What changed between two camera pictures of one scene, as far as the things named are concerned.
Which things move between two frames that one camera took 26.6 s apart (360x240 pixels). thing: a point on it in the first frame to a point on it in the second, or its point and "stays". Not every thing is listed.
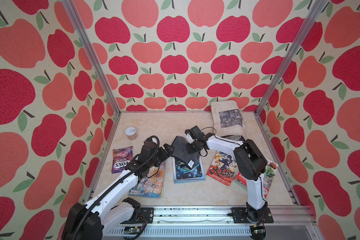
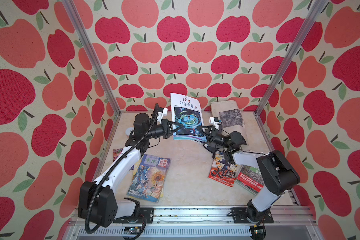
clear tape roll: x=131 y=133 stays
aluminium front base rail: x=294 y=222 stays
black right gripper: x=189 y=150 to x=212 y=137
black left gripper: x=165 y=155 to x=166 y=129
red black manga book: x=223 y=168 stays
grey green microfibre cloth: x=181 y=152 to x=238 y=138
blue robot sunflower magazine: x=152 y=185 stays
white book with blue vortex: x=182 y=173 to x=186 y=110
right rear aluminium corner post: x=291 y=52 stays
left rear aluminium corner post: x=92 y=53 stays
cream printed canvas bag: x=228 y=119 stays
